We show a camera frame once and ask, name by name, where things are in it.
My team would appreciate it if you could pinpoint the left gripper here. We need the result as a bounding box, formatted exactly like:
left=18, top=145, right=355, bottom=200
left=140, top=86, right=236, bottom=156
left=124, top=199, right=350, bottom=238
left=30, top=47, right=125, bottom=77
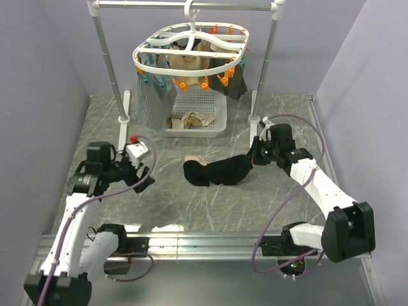
left=105, top=144, right=155, bottom=192

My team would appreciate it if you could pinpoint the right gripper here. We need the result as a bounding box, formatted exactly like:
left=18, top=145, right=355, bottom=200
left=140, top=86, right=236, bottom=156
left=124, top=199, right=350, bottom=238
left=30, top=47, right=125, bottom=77
left=243, top=136, right=279, bottom=166

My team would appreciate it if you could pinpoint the black underwear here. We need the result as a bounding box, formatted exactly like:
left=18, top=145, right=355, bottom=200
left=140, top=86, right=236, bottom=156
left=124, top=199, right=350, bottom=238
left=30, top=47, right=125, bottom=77
left=183, top=154, right=253, bottom=187

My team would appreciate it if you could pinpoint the white clip hanger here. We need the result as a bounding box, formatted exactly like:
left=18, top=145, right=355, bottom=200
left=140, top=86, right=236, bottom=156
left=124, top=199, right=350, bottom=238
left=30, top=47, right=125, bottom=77
left=133, top=1, right=249, bottom=91

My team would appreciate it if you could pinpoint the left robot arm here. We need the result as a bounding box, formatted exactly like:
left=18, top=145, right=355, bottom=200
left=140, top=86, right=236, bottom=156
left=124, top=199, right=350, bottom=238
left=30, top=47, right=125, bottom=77
left=24, top=136, right=156, bottom=305

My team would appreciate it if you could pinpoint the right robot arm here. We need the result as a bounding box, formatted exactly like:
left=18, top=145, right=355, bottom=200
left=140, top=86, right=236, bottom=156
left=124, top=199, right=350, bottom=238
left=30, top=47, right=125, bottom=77
left=251, top=121, right=375, bottom=263

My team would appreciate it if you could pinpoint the beige underwear in basket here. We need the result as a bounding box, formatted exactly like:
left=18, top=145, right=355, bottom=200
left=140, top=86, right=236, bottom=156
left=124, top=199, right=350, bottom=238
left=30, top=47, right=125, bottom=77
left=166, top=112, right=214, bottom=129

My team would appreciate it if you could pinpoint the striped grey hanging underwear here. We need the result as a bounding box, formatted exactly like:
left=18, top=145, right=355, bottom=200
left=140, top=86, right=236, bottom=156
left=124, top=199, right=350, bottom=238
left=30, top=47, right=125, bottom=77
left=133, top=71, right=177, bottom=130

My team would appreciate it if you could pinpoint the dark olive hanging underwear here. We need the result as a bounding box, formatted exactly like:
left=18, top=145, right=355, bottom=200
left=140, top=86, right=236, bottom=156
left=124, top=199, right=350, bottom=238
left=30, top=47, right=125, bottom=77
left=208, top=58, right=248, bottom=100

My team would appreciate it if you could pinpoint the beige hanging underwear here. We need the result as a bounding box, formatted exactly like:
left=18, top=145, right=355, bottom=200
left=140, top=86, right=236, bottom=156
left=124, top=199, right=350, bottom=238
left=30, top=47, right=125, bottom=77
left=166, top=54, right=210, bottom=85

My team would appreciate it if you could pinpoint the white clothes rack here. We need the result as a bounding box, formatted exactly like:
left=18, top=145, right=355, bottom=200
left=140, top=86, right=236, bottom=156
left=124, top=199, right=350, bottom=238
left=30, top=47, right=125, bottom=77
left=87, top=0, right=285, bottom=149

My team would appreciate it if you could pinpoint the white plastic basket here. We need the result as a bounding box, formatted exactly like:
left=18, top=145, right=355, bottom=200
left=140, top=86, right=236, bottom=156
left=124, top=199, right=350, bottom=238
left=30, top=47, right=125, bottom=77
left=154, top=86, right=227, bottom=138

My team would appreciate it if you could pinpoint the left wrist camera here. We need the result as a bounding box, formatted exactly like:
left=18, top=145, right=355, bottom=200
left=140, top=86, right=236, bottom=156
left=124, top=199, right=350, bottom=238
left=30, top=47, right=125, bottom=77
left=124, top=135, right=149, bottom=168

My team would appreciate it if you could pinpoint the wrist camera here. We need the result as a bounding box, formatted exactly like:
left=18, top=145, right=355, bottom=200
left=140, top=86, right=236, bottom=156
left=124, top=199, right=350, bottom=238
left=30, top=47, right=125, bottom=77
left=259, top=116, right=274, bottom=142
left=124, top=135, right=149, bottom=168

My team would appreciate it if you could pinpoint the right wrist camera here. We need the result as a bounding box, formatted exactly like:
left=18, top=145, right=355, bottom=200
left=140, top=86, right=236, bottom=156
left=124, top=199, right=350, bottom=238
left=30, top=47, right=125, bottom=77
left=259, top=116, right=274, bottom=142

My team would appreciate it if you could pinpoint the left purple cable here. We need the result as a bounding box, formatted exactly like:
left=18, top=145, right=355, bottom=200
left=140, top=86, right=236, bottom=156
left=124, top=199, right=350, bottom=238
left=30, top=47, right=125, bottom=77
left=38, top=133, right=157, bottom=306

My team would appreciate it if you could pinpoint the aluminium rail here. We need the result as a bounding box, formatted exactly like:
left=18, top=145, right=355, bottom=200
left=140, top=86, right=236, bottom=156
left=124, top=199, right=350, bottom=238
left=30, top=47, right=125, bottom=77
left=34, top=231, right=372, bottom=261

